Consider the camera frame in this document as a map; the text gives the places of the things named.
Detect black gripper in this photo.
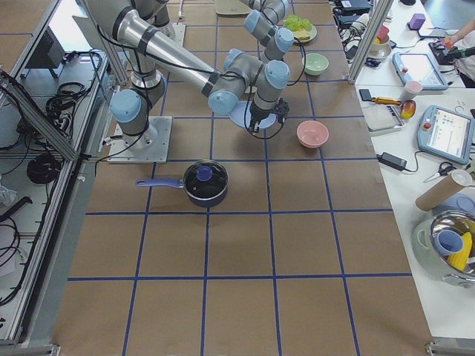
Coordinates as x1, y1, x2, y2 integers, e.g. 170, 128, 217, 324
248, 102, 276, 134

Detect blue plate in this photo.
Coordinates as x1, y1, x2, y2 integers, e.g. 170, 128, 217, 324
229, 101, 276, 129

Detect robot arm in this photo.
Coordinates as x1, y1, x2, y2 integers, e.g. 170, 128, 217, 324
114, 1, 294, 73
85, 1, 294, 136

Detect pink bowl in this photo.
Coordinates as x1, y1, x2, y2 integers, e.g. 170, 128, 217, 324
296, 120, 330, 148

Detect dark blue saucepan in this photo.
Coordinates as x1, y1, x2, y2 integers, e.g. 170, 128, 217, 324
135, 159, 229, 208

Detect green bowl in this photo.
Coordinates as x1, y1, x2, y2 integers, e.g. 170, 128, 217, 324
301, 53, 330, 76

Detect bread slice on plate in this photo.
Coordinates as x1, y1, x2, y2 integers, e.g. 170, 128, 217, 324
292, 29, 311, 42

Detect green plate with sandwich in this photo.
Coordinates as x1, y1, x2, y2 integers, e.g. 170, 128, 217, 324
284, 22, 317, 43

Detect green lettuce leaf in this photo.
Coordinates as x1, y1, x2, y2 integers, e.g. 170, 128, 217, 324
284, 15, 312, 32

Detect silver kitchen scale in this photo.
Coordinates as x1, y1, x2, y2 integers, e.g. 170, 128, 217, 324
363, 105, 405, 134

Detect cream white toaster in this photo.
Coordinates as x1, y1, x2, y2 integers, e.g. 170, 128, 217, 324
214, 0, 251, 16

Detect black power adapter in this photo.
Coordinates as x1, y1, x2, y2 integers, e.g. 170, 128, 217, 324
376, 152, 407, 171

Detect white bowl with fruit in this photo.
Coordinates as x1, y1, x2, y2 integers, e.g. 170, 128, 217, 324
368, 35, 392, 59

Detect red yellow mango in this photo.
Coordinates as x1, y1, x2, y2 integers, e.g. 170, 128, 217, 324
400, 99, 416, 119

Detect pink cup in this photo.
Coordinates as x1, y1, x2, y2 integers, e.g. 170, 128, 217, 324
399, 80, 423, 102

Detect left teach pendant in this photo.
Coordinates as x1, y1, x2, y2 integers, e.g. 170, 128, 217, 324
392, 53, 448, 90

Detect teach pendant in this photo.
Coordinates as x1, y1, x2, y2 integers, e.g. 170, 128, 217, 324
392, 53, 448, 90
416, 105, 474, 165

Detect right teach pendant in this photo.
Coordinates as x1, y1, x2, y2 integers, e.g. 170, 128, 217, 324
416, 105, 474, 165

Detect scissors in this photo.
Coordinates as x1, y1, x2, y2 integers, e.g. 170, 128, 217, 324
424, 162, 456, 183

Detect cardboard tube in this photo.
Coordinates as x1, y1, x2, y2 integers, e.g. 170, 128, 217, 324
415, 169, 473, 211

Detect steel bowl with toys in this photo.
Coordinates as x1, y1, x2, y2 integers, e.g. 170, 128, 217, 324
411, 211, 474, 288

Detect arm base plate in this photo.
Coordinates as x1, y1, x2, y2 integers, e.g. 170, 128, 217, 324
107, 116, 173, 164
161, 22, 186, 53

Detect orange handled tool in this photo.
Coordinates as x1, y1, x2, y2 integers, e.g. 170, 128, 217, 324
371, 97, 402, 106

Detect aluminium frame post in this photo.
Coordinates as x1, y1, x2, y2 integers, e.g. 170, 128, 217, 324
347, 0, 393, 85

